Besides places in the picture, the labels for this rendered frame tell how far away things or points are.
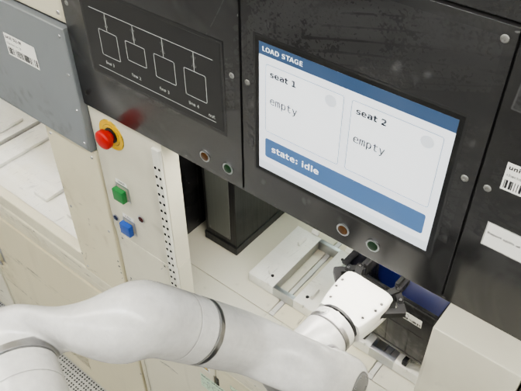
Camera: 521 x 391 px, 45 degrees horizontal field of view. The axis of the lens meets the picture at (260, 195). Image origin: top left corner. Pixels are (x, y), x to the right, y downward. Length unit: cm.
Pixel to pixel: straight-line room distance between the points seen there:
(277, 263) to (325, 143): 77
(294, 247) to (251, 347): 76
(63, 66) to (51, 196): 73
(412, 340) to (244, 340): 55
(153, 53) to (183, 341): 46
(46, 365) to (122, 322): 11
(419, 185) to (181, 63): 40
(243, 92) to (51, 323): 40
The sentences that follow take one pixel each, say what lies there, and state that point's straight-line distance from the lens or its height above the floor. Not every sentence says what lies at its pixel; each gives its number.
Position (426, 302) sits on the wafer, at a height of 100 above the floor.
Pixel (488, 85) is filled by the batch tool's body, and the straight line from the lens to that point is 69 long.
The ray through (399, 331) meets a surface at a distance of 135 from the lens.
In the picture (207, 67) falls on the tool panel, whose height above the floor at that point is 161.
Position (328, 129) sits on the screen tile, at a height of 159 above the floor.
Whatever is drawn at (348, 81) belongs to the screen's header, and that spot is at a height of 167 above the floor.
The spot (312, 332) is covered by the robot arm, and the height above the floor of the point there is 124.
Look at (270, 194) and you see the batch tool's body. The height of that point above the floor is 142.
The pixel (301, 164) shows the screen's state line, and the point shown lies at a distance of 90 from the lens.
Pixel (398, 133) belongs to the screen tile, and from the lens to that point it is 77.
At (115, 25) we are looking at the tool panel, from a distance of 106.
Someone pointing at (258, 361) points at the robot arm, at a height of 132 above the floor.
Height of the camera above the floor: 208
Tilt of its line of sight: 43 degrees down
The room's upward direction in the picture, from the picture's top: straight up
